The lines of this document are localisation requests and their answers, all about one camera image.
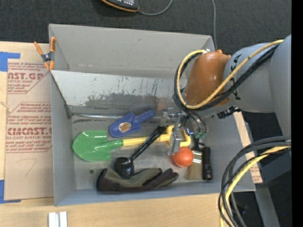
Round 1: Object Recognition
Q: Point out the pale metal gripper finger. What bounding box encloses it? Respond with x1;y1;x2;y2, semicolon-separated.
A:
167;131;184;156
161;107;175;119

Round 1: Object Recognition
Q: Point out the orange ball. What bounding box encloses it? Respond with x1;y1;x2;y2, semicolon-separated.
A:
172;147;194;168

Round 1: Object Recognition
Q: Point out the paintbrush with pale bristles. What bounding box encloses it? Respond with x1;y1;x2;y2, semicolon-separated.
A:
184;138;204;181

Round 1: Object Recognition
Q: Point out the black flashlight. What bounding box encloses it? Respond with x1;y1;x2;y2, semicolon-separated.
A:
202;146;213;181

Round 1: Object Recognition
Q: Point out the blue toy trowel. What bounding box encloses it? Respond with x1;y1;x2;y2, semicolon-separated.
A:
108;109;156;138

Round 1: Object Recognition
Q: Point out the black ladle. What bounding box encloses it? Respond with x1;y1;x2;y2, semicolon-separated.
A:
114;125;167;180

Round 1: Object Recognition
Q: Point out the olive and brown glove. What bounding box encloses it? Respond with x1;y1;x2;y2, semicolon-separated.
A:
95;167;179;194

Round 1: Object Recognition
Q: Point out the grey metal bin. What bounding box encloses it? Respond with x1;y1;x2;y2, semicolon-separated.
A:
48;24;257;207

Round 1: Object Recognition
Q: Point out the green and yellow toy shovel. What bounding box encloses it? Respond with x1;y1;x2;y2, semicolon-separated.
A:
71;124;191;163

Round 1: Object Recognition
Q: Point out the brown cardboard board red print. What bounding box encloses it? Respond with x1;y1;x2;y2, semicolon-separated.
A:
0;41;264;204

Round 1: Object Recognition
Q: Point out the black cylinder on white bracket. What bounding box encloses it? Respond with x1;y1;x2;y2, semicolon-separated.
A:
216;105;242;119

